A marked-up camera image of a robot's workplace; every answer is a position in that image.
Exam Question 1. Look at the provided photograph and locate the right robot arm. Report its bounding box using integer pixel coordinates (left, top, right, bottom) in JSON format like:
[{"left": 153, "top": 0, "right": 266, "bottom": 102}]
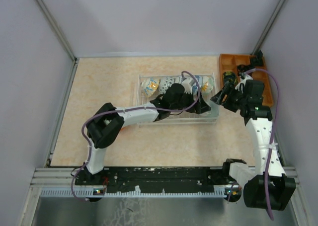
[{"left": 211, "top": 79, "right": 296, "bottom": 211}]

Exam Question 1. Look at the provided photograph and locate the black object tray corner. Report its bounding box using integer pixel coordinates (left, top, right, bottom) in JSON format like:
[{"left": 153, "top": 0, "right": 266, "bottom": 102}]
[{"left": 249, "top": 50, "right": 264, "bottom": 67}]

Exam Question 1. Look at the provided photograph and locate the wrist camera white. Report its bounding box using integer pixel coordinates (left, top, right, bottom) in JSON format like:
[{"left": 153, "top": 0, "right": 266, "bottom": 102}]
[
  {"left": 235, "top": 74, "right": 253, "bottom": 92},
  {"left": 183, "top": 86, "right": 193, "bottom": 94}
]

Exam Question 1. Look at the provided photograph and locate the white wire dish rack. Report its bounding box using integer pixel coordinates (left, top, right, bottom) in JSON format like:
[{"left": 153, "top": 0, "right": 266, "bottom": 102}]
[{"left": 136, "top": 73, "right": 218, "bottom": 125}]

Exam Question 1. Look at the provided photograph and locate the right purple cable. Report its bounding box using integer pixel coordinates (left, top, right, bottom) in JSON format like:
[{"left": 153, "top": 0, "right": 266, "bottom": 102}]
[{"left": 244, "top": 68, "right": 280, "bottom": 221}]

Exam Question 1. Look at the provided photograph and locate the pale green ringed bowl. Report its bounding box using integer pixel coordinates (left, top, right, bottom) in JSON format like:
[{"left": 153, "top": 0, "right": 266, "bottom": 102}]
[{"left": 208, "top": 101, "right": 219, "bottom": 118}]

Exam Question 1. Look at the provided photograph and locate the black object tray centre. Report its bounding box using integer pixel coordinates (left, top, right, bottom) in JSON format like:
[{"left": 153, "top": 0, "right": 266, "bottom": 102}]
[{"left": 237, "top": 65, "right": 255, "bottom": 75}]

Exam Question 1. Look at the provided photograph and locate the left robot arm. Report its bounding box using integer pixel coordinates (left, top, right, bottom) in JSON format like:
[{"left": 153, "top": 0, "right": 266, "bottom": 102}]
[{"left": 81, "top": 83, "right": 211, "bottom": 185}]

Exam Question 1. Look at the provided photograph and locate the black yellow object in tray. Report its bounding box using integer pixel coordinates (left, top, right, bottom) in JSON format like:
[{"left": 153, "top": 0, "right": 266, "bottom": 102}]
[{"left": 223, "top": 71, "right": 237, "bottom": 85}]

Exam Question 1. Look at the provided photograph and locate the wooden compartment tray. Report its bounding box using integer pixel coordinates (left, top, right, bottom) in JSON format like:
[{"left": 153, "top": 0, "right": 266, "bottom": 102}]
[{"left": 219, "top": 54, "right": 274, "bottom": 107}]

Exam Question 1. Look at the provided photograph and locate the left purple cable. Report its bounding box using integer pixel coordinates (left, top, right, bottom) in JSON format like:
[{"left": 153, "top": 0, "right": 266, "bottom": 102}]
[{"left": 71, "top": 71, "right": 201, "bottom": 202}]

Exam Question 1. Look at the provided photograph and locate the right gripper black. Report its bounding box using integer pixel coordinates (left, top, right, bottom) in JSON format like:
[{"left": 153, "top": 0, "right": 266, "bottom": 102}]
[{"left": 211, "top": 81, "right": 247, "bottom": 113}]

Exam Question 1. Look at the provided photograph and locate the white cable duct strip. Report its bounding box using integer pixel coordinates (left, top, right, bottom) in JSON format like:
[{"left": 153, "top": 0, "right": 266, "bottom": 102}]
[{"left": 41, "top": 188, "right": 239, "bottom": 197}]

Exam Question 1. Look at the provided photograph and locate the blue white patterned bowl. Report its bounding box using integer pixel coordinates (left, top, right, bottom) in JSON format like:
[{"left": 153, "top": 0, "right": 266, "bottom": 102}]
[{"left": 192, "top": 75, "right": 203, "bottom": 94}]

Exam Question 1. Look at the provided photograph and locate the purple cable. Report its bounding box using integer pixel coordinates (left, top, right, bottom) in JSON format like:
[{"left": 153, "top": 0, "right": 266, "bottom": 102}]
[
  {"left": 244, "top": 68, "right": 280, "bottom": 221},
  {"left": 71, "top": 71, "right": 201, "bottom": 202}
]

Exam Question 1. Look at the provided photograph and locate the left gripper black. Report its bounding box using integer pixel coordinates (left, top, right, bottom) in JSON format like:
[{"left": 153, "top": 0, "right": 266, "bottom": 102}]
[{"left": 170, "top": 89, "right": 211, "bottom": 114}]

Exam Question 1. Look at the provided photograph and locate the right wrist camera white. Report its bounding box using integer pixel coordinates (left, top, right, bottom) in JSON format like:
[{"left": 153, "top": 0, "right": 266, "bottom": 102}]
[{"left": 235, "top": 74, "right": 253, "bottom": 92}]

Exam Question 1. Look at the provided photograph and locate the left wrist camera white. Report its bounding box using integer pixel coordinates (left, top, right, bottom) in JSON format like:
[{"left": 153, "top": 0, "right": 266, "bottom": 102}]
[{"left": 183, "top": 86, "right": 193, "bottom": 94}]

